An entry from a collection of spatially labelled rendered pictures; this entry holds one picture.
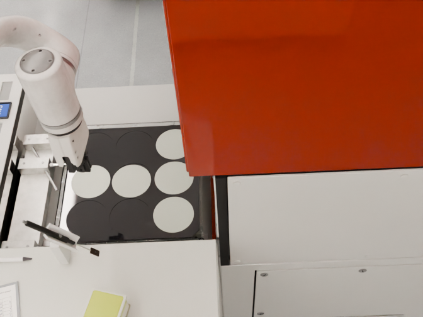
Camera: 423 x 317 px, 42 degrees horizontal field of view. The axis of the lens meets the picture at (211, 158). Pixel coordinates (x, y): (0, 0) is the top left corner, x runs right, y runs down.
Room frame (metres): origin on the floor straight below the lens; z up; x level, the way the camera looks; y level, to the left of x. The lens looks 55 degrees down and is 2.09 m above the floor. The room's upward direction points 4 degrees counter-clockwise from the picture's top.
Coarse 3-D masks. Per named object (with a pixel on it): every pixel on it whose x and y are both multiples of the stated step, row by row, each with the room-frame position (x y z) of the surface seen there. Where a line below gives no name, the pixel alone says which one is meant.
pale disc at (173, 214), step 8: (168, 200) 0.71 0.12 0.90; (176, 200) 0.70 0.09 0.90; (184, 200) 0.70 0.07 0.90; (160, 208) 0.68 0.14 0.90; (168, 208) 0.68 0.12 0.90; (176, 208) 0.68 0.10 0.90; (184, 208) 0.68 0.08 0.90; (192, 208) 0.68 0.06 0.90; (160, 216) 0.66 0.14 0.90; (168, 216) 0.66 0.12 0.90; (176, 216) 0.66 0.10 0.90; (184, 216) 0.66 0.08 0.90; (192, 216) 0.66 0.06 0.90; (160, 224) 0.64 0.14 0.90; (168, 224) 0.64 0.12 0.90; (176, 224) 0.64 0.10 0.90; (184, 224) 0.64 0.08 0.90
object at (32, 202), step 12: (48, 156) 0.88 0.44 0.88; (24, 180) 0.81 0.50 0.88; (36, 180) 0.81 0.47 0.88; (48, 180) 0.81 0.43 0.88; (24, 192) 0.77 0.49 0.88; (36, 192) 0.77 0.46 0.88; (48, 192) 0.77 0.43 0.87; (24, 204) 0.74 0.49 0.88; (36, 204) 0.73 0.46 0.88; (48, 204) 0.75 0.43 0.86; (24, 216) 0.70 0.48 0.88; (36, 216) 0.70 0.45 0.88; (12, 228) 0.67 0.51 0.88; (24, 228) 0.67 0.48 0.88; (12, 240) 0.63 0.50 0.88; (36, 240) 0.63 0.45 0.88
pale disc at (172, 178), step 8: (160, 168) 0.81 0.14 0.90; (168, 168) 0.80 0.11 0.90; (176, 168) 0.80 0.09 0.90; (184, 168) 0.80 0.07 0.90; (160, 176) 0.78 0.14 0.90; (168, 176) 0.78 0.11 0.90; (176, 176) 0.78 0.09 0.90; (184, 176) 0.77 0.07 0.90; (160, 184) 0.76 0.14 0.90; (168, 184) 0.75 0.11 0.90; (176, 184) 0.75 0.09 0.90; (184, 184) 0.75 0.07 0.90; (168, 192) 0.73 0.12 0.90; (176, 192) 0.73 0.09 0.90
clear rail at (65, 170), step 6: (66, 168) 0.83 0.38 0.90; (66, 174) 0.81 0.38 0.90; (66, 180) 0.79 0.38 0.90; (60, 186) 0.77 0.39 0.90; (60, 192) 0.75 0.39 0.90; (60, 198) 0.73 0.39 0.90; (60, 204) 0.71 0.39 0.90; (60, 210) 0.70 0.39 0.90; (60, 216) 0.68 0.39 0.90; (54, 222) 0.67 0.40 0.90
